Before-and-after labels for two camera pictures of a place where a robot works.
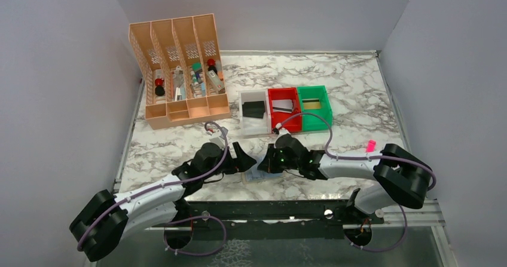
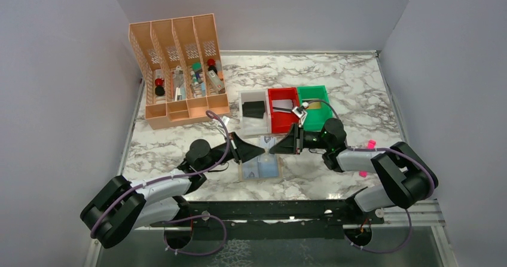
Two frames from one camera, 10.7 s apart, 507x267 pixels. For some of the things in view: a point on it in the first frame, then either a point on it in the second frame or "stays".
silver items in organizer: [179, 88] stays
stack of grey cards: [254, 175] stays
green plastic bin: [313, 123] stays
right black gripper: [268, 164] to [292, 143]
